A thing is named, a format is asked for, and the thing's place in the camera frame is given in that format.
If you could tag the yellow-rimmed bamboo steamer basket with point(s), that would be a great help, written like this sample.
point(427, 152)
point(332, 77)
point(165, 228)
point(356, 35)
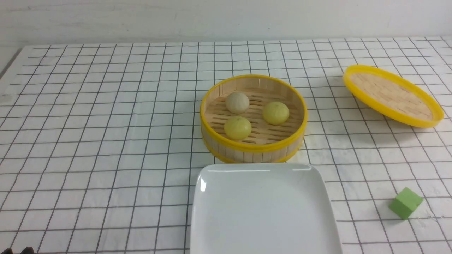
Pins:
point(266, 143)

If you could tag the beige steamed bun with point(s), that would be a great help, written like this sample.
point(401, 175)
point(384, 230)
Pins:
point(237, 102)

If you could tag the yellow-rimmed bamboo steamer lid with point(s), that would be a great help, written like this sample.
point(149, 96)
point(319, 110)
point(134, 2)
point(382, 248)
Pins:
point(393, 96)

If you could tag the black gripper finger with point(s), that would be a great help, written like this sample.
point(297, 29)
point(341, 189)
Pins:
point(28, 250)

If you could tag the yellow steamed bun front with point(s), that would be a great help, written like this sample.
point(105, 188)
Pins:
point(237, 128)

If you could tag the white checkered tablecloth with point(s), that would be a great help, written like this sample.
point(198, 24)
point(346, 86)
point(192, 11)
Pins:
point(101, 143)

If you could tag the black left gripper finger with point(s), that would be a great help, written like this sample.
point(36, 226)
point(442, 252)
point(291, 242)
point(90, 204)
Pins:
point(7, 251)

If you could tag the green foam cube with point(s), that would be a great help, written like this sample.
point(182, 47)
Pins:
point(405, 203)

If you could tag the yellow steamed bun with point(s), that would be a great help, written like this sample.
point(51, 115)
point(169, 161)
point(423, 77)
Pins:
point(275, 113)
point(237, 128)

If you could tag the white square plate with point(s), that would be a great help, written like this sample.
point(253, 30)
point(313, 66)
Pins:
point(262, 208)

